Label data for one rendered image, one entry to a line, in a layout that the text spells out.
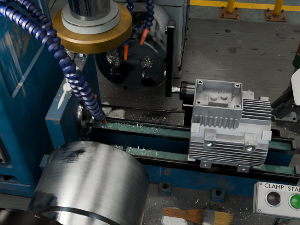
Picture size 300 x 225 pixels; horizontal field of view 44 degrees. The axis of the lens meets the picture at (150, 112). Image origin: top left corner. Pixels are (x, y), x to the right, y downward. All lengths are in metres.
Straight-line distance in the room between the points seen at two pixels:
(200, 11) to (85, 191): 2.86
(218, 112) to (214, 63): 0.69
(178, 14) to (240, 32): 0.54
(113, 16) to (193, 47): 0.89
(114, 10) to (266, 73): 0.89
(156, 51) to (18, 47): 0.41
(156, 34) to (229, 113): 0.36
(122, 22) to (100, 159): 0.30
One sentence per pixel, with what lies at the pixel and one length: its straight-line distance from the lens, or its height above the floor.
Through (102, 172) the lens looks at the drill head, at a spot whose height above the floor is 1.16.
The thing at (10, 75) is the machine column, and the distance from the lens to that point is 0.95.
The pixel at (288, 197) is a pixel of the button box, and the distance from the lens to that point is 0.90.
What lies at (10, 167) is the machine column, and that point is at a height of 0.96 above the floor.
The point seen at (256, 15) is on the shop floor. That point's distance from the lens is 3.51.
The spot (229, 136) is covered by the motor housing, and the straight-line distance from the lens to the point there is 0.97.
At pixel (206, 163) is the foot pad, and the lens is 1.02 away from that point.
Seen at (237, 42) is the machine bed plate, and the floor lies 0.80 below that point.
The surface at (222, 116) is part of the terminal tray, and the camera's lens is 0.95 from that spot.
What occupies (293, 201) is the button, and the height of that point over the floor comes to 1.07.
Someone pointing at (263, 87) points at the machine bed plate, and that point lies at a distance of 1.53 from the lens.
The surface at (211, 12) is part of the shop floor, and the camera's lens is 3.48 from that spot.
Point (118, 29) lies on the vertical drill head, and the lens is 0.83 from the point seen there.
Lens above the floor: 1.80
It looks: 47 degrees down
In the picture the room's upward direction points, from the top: 1 degrees counter-clockwise
